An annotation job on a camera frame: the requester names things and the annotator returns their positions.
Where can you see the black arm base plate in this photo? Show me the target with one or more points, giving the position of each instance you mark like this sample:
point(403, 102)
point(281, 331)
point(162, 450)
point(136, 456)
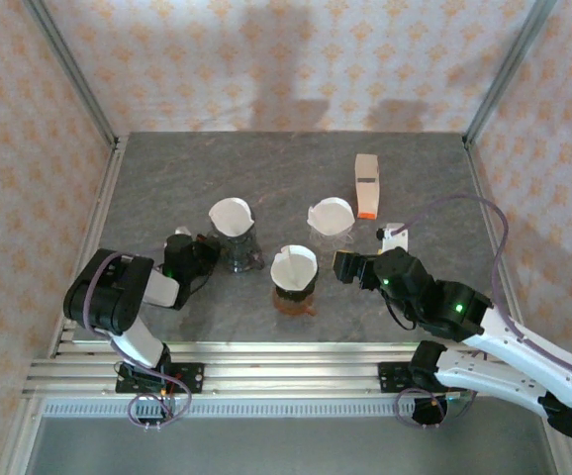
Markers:
point(192, 378)
point(390, 378)

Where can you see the dark green glass dripper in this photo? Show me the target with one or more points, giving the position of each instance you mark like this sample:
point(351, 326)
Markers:
point(296, 296)

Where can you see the aluminium mounting rail beam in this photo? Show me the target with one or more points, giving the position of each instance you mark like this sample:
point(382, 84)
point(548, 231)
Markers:
point(291, 371)

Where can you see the aluminium table side rail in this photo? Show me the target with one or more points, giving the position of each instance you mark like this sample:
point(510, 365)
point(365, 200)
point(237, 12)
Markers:
point(480, 188)
point(107, 188)

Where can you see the aluminium frame leg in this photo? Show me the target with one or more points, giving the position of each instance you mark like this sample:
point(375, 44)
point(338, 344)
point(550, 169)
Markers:
point(565, 460)
point(16, 460)

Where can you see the coffee filter pack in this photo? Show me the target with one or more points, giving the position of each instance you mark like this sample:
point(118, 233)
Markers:
point(367, 188)

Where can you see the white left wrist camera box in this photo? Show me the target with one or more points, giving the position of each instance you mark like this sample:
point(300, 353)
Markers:
point(183, 231)

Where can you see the orange glass server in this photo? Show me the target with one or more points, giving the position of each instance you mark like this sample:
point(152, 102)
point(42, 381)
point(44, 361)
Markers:
point(293, 309)

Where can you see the smoky grey glass dripper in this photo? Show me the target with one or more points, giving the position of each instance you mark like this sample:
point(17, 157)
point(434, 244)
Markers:
point(239, 240)

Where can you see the aluminium frame post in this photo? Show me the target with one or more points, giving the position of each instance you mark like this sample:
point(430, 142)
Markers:
point(68, 69)
point(507, 74)

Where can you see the clear glass dripper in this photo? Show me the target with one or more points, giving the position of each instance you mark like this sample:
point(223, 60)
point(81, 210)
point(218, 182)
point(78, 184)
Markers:
point(348, 228)

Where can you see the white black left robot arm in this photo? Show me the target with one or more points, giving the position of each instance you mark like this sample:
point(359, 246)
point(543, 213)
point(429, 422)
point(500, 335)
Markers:
point(103, 297)

